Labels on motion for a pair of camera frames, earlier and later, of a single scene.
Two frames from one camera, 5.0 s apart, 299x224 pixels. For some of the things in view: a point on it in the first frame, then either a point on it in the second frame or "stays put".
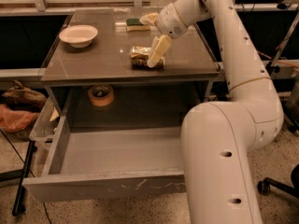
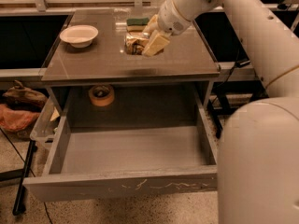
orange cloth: [15, 120] stays put
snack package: [139, 57] to [135, 42]
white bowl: [78, 35] stays put
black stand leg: [20, 203] stays put
